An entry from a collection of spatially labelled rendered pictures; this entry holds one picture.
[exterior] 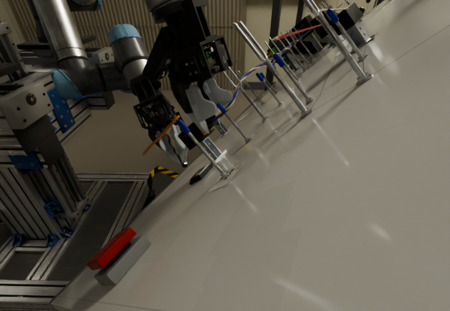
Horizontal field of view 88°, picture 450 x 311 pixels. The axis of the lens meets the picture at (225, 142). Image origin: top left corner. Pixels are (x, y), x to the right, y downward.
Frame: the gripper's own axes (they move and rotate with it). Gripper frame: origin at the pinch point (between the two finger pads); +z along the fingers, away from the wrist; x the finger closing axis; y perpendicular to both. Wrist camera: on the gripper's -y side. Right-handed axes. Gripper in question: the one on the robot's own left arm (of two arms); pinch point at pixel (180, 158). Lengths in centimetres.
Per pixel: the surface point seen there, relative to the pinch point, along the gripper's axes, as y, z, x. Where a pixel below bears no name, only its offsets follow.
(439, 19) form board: 32.3, 3.8, 36.7
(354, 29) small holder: 14.8, -5.2, 41.6
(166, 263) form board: 34.3, 13.4, 1.4
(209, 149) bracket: 8.7, 2.3, 7.8
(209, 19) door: -231, -189, 69
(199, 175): 13.1, 6.4, 4.4
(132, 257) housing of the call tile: 27.4, 12.4, -4.8
